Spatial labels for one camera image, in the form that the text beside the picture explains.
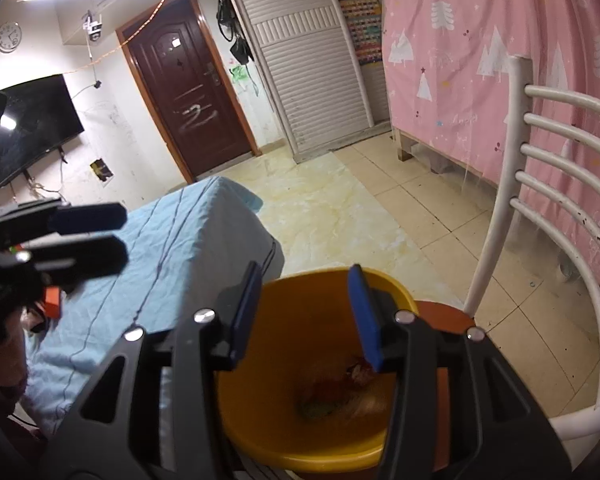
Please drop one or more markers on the person's maroon clothing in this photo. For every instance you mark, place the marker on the person's maroon clothing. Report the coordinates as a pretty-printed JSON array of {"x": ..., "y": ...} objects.
[{"x": 2, "y": 410}]

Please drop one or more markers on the white metal chair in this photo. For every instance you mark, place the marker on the white metal chair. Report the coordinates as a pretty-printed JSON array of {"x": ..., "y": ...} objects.
[{"x": 517, "y": 110}]

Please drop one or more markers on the small black bag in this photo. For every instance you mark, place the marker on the small black bag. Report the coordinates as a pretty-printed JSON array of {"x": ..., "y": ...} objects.
[{"x": 240, "y": 51}]

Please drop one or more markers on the black wall television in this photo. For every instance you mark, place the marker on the black wall television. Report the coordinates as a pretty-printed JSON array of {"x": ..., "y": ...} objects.
[{"x": 35, "y": 125}]

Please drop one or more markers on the colourful grid wall poster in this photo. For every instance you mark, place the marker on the colourful grid wall poster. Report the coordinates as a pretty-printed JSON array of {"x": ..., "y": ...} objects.
[{"x": 362, "y": 27}]

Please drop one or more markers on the light blue striped cloth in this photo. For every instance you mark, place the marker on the light blue striped cloth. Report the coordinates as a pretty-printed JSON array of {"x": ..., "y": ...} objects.
[{"x": 180, "y": 240}]

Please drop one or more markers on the white security camera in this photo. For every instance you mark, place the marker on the white security camera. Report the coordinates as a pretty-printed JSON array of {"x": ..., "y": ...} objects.
[{"x": 93, "y": 25}]

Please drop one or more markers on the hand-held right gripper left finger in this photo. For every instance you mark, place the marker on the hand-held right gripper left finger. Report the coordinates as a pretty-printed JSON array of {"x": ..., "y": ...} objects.
[{"x": 245, "y": 312}]

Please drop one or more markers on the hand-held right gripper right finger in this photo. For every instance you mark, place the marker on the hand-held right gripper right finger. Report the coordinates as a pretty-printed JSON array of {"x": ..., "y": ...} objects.
[{"x": 364, "y": 310}]

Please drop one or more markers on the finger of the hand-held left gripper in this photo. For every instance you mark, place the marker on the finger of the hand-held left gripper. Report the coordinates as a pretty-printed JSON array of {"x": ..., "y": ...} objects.
[
  {"x": 90, "y": 260},
  {"x": 90, "y": 217}
]

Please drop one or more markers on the open wall box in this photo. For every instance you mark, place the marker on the open wall box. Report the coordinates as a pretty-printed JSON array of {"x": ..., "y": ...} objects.
[{"x": 102, "y": 170}]

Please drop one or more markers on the white shutter wardrobe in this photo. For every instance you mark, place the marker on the white shutter wardrobe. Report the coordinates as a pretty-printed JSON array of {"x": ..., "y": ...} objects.
[{"x": 300, "y": 60}]

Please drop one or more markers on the colourful crumpled wrappers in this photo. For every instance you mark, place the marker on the colourful crumpled wrappers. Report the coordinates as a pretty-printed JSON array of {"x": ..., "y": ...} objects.
[{"x": 337, "y": 392}]

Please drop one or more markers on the yellow plastic basin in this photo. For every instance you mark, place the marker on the yellow plastic basin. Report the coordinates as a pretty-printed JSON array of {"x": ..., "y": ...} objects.
[{"x": 280, "y": 360}]

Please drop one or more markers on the pink tree print curtain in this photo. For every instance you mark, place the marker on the pink tree print curtain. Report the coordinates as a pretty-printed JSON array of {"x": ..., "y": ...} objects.
[{"x": 480, "y": 10}]

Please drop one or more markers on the round wall clock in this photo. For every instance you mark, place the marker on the round wall clock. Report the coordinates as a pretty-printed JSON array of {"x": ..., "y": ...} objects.
[{"x": 8, "y": 37}]

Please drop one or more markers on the brown wooden door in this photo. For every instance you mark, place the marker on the brown wooden door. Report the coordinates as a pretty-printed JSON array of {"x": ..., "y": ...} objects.
[{"x": 180, "y": 85}]

